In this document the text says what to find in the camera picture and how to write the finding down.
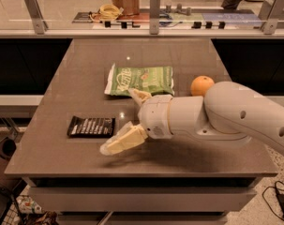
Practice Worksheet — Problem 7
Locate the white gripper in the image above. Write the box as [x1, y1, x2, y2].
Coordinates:
[99, 88, 172, 156]

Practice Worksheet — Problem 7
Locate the black rxbar chocolate wrapper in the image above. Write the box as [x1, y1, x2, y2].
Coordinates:
[67, 116, 115, 139]

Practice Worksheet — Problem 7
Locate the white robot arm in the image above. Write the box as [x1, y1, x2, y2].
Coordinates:
[100, 82, 284, 157]

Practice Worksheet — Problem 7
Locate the green kettle chips bag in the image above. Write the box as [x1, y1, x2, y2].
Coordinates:
[104, 64, 174, 97]

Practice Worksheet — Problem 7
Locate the orange fruit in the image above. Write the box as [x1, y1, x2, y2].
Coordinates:
[190, 76, 215, 97]

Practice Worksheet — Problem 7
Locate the grey table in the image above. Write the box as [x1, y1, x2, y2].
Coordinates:
[6, 37, 277, 225]

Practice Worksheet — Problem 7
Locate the black round bin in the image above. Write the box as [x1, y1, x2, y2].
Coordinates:
[0, 138, 16, 160]

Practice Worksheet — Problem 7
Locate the yellow coiled cable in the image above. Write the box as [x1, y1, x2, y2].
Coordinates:
[88, 3, 125, 23]

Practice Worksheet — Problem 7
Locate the middle metal rail post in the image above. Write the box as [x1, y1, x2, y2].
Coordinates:
[149, 0, 160, 35]

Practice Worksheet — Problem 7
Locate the metal rail post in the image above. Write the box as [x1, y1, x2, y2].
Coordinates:
[149, 0, 160, 35]
[260, 0, 284, 35]
[24, 0, 48, 35]

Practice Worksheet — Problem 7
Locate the left metal rail post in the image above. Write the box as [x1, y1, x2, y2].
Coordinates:
[24, 0, 48, 35]

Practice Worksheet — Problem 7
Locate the wire basket with items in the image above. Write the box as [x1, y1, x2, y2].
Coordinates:
[0, 195, 59, 225]

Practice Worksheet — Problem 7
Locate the black power adapter with cable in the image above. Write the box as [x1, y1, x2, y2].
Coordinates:
[262, 181, 284, 222]

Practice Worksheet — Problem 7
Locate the right metal rail post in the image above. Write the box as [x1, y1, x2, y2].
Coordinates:
[260, 0, 284, 35]

